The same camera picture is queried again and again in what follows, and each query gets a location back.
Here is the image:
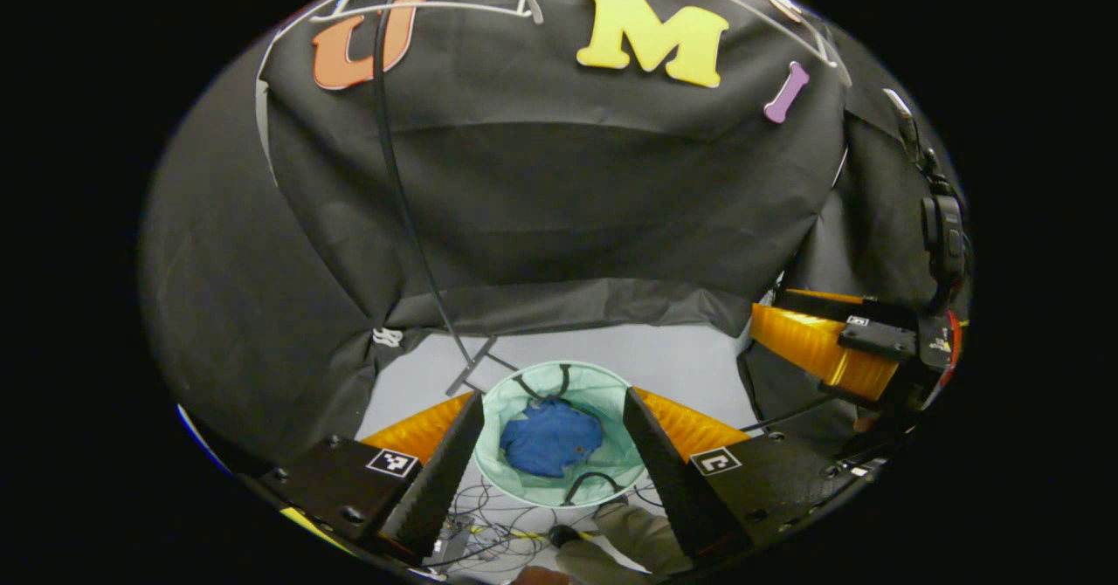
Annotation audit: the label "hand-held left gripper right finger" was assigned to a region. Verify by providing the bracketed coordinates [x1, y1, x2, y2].
[623, 389, 874, 568]

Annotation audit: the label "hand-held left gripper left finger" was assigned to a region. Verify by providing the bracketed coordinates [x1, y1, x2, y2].
[259, 390, 486, 566]

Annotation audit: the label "blue shirt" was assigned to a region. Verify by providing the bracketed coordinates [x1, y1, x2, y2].
[498, 397, 605, 479]

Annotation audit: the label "green laundry hamper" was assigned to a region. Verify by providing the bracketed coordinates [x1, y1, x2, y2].
[474, 360, 652, 509]

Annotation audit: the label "grey power strip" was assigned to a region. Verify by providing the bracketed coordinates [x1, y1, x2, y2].
[426, 518, 473, 568]

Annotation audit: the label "person's beige trouser leg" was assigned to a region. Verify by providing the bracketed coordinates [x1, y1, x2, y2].
[555, 502, 695, 579]

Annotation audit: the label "black garment rack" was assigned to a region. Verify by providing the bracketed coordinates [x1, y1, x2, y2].
[371, 0, 525, 398]

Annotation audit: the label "tangle of floor cables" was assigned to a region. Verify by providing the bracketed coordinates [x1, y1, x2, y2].
[437, 478, 669, 568]

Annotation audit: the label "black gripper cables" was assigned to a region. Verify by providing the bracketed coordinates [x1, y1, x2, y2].
[738, 391, 844, 435]

